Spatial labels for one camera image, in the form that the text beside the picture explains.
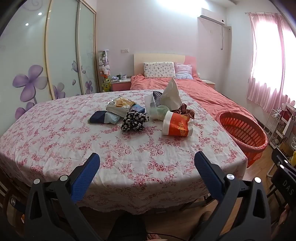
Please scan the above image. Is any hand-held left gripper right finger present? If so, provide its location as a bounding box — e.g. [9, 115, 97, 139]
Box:
[192, 152, 272, 241]

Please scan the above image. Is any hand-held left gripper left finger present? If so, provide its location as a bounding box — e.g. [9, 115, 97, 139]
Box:
[24, 152, 102, 241]

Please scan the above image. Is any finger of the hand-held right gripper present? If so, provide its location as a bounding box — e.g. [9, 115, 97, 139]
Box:
[271, 148, 296, 173]

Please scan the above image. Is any orange plastic basket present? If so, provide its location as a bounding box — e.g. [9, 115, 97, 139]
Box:
[215, 111, 269, 168]

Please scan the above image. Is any orange paper cup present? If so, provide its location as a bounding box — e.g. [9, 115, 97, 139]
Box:
[162, 110, 194, 137]

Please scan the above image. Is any dark blue sock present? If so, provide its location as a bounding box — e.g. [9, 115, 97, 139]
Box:
[88, 110, 126, 125]

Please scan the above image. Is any dark red plaid cloth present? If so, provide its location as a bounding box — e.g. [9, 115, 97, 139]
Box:
[172, 103, 196, 120]

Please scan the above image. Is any black white floral cloth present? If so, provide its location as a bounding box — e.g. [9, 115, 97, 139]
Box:
[121, 109, 150, 133]

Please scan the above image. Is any green white sock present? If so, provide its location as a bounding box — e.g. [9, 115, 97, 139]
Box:
[157, 105, 171, 121]

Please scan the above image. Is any yellow silver snack packet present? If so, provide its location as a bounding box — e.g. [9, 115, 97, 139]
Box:
[106, 96, 137, 116]

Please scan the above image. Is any light blue packet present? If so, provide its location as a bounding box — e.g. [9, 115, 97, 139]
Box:
[129, 104, 146, 114]

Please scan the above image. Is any clear plastic bag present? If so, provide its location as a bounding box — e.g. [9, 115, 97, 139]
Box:
[144, 94, 162, 120]

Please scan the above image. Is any cluttered desk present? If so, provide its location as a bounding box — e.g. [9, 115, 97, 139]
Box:
[275, 102, 296, 151]

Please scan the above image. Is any pink floral tablecloth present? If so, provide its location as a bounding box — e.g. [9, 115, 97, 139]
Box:
[0, 89, 248, 215]

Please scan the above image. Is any person's bare foot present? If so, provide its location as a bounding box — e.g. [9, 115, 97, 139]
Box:
[198, 212, 211, 232]

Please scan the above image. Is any pink window curtain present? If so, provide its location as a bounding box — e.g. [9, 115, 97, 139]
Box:
[279, 14, 296, 105]
[246, 12, 284, 114]

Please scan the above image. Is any orange pink duvet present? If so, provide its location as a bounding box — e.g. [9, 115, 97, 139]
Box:
[130, 74, 258, 123]

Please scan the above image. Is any pink nightstand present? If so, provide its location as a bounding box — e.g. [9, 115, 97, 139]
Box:
[201, 79, 216, 90]
[110, 77, 132, 93]

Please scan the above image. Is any pink striped pillow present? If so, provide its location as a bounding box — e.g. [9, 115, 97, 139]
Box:
[174, 62, 193, 80]

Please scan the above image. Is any floral pillow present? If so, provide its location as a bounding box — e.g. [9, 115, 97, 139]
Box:
[143, 62, 176, 78]

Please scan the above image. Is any clear toy display tower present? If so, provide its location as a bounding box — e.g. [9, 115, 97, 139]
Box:
[98, 50, 111, 93]

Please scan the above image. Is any beige pink headboard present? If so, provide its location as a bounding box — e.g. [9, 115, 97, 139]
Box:
[134, 53, 197, 77]

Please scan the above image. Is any flower print sliding wardrobe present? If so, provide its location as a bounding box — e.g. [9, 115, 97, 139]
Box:
[0, 0, 99, 121]

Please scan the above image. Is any air conditioner pipe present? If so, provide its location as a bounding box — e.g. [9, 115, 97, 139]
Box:
[221, 25, 232, 50]

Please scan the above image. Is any curtain rod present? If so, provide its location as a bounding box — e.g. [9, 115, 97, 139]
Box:
[245, 11, 281, 15]

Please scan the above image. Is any white air conditioner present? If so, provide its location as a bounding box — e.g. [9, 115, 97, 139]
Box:
[198, 8, 228, 26]

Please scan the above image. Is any wooden table frame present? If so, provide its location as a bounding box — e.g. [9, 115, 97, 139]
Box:
[178, 195, 215, 211]

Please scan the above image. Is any white wire rack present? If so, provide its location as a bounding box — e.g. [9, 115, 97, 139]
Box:
[264, 108, 281, 149]

